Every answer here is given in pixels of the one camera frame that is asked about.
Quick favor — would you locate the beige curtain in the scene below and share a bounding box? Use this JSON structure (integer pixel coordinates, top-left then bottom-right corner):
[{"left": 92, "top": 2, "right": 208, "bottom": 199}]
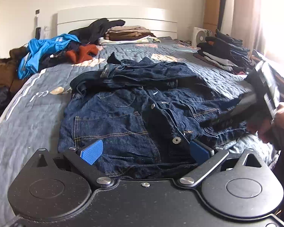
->
[{"left": 231, "top": 0, "right": 284, "bottom": 59}]

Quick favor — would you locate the black cable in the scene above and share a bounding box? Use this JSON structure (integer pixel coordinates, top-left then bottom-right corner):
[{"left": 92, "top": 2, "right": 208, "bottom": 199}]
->
[{"left": 176, "top": 39, "right": 194, "bottom": 48}]

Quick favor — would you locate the stack of dark folded clothes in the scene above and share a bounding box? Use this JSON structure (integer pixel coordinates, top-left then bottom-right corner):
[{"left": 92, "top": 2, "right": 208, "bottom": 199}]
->
[{"left": 193, "top": 29, "right": 284, "bottom": 104}]

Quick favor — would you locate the black panel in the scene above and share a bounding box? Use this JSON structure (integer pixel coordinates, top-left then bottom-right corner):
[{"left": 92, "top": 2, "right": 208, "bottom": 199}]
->
[{"left": 217, "top": 0, "right": 227, "bottom": 32}]

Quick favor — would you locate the black garment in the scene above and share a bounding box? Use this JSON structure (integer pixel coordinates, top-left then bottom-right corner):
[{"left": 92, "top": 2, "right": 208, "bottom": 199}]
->
[{"left": 39, "top": 52, "right": 69, "bottom": 70}]

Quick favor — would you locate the black jacket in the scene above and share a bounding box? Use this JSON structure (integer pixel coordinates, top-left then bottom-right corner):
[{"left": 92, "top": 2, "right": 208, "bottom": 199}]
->
[{"left": 68, "top": 18, "right": 126, "bottom": 45}]

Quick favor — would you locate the navy knit sweater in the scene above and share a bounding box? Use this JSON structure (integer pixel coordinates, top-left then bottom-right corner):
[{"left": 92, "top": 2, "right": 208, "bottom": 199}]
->
[{"left": 62, "top": 41, "right": 82, "bottom": 54}]

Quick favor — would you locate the white headboard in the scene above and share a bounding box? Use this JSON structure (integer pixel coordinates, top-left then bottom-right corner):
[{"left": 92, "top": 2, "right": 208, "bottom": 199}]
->
[{"left": 57, "top": 5, "right": 178, "bottom": 39}]

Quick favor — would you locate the person's right hand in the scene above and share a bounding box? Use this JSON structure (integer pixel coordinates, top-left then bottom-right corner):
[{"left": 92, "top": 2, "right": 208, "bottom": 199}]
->
[{"left": 247, "top": 102, "right": 284, "bottom": 145}]

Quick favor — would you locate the rust orange sweater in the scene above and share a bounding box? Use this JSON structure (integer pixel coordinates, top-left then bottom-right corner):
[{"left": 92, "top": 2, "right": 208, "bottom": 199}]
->
[{"left": 65, "top": 44, "right": 100, "bottom": 64}]

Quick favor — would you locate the brown cardboard roll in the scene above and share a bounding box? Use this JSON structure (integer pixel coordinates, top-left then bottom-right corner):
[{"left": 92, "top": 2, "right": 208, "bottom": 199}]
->
[{"left": 203, "top": 0, "right": 222, "bottom": 31}]

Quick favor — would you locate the brown puffer coat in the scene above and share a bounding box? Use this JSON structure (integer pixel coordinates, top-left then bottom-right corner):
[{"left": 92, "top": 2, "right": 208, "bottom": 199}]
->
[{"left": 0, "top": 47, "right": 29, "bottom": 93}]

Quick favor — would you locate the stack of folded brown clothes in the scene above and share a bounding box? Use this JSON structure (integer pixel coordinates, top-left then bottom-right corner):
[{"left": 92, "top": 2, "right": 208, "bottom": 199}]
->
[{"left": 98, "top": 25, "right": 160, "bottom": 46}]

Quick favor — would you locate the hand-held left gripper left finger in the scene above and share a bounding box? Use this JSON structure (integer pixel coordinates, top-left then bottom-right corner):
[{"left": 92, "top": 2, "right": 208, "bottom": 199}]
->
[{"left": 30, "top": 139, "right": 115, "bottom": 190}]

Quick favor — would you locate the grey patchwork quilt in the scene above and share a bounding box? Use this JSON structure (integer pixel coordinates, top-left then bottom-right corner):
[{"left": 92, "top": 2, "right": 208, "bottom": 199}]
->
[{"left": 0, "top": 37, "right": 281, "bottom": 223}]

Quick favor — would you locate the white fan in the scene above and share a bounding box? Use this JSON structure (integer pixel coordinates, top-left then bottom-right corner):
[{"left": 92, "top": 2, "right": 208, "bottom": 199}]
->
[{"left": 192, "top": 27, "right": 215, "bottom": 48}]

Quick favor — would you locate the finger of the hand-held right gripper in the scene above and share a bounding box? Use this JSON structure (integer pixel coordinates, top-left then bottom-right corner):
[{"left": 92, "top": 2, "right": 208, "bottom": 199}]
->
[
  {"left": 200, "top": 117, "right": 249, "bottom": 129},
  {"left": 211, "top": 92, "right": 257, "bottom": 123}
]

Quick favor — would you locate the dark blue denim jacket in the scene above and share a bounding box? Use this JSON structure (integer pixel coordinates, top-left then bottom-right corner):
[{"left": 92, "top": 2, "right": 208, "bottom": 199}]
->
[{"left": 57, "top": 52, "right": 251, "bottom": 179}]

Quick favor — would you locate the bright blue jacket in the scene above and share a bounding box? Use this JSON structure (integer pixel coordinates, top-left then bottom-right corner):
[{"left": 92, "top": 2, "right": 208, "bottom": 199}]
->
[{"left": 18, "top": 33, "right": 81, "bottom": 80}]

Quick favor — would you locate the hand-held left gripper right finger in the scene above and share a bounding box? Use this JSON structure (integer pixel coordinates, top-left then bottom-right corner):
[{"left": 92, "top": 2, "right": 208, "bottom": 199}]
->
[{"left": 177, "top": 140, "right": 265, "bottom": 189}]

